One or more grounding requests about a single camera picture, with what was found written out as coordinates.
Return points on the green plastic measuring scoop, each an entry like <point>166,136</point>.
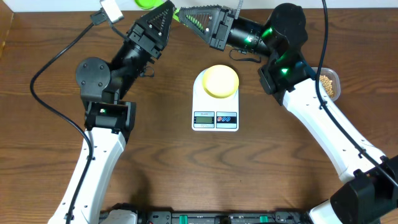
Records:
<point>151,4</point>

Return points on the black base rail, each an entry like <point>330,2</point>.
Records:
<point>168,216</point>

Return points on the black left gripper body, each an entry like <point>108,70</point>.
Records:
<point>143,47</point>

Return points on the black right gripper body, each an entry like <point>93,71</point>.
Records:
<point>220,40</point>

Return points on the clear plastic container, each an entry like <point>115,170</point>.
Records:
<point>331,74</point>

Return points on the yellow bowl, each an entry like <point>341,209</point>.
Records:
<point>220,81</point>

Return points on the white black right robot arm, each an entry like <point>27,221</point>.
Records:
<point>369,177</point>

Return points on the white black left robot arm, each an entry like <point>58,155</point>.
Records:
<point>108,119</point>

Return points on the white digital kitchen scale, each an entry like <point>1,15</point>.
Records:
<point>213,114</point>

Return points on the soybeans pile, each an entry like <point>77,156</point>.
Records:
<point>327,85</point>

